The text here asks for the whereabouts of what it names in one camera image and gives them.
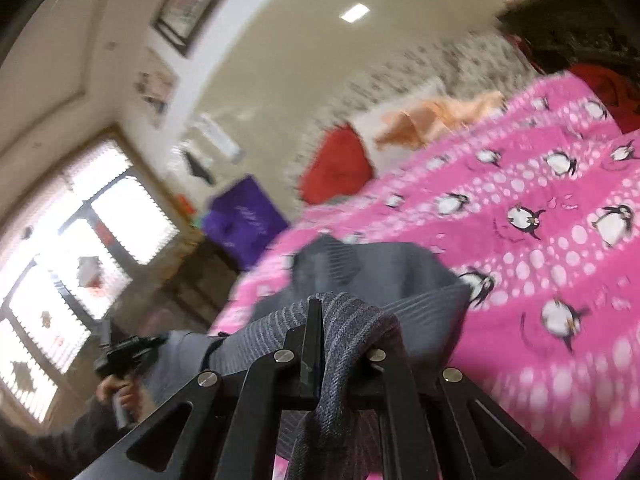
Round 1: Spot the peach orange cloth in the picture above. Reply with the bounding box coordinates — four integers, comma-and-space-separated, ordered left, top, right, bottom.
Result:
373, 90, 507, 152

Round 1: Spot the floral grey bedding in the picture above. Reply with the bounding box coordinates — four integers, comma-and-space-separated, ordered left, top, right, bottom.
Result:
283, 30, 538, 197

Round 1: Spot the person's left hand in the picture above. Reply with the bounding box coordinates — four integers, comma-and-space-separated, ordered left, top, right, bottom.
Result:
96, 375, 142, 422

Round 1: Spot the pink penguin blanket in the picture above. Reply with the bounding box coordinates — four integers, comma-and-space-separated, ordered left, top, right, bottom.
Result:
213, 73, 639, 479

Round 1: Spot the ceiling light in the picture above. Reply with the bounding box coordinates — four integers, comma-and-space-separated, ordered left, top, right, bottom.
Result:
340, 2, 370, 24

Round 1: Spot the white pillow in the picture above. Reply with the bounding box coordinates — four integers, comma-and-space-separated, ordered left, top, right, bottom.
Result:
348, 77, 446, 177

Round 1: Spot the paper wall poster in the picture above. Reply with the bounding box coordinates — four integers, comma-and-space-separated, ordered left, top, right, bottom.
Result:
134, 48, 179, 129

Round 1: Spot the dark wooden side cabinet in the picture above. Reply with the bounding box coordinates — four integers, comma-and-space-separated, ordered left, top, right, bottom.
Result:
113, 235, 240, 335

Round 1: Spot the dark carved wooden dresser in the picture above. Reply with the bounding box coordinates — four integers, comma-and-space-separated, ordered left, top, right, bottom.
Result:
497, 0, 639, 81

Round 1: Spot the grey pinstriped suit jacket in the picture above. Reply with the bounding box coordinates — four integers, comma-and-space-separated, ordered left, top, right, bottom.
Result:
142, 235, 471, 479

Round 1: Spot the red pillow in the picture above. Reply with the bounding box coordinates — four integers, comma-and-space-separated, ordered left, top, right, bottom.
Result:
298, 124, 374, 205

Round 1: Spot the window with grille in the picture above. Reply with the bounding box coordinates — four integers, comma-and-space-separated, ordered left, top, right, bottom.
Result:
1, 138, 179, 425

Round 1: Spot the purple bag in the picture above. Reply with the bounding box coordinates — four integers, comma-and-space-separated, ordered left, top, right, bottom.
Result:
202, 176, 288, 271

